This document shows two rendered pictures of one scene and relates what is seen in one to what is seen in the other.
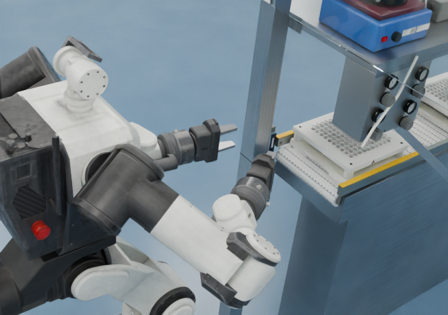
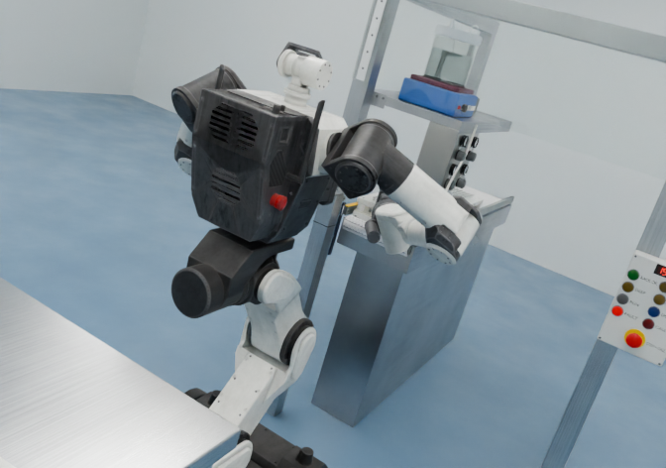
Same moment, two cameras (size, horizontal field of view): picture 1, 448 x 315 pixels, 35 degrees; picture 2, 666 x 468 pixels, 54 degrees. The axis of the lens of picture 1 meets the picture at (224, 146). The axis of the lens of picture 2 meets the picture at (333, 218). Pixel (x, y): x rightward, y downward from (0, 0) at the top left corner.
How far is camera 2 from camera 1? 97 cm
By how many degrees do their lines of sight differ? 28
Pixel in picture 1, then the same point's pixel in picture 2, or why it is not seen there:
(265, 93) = not seen: hidden behind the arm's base
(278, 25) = (366, 101)
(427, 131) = not seen: hidden behind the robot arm
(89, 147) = (328, 125)
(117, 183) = (375, 143)
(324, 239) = (374, 302)
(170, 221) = (416, 177)
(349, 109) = (431, 164)
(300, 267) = (344, 337)
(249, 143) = (325, 209)
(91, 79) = (325, 70)
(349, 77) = (432, 138)
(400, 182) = not seen: hidden behind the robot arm
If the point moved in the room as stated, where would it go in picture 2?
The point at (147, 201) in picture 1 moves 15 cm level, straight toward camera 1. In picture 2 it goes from (397, 160) to (438, 183)
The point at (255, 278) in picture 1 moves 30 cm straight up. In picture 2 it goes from (470, 233) to (516, 101)
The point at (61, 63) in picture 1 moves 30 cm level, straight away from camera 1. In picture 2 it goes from (288, 60) to (231, 37)
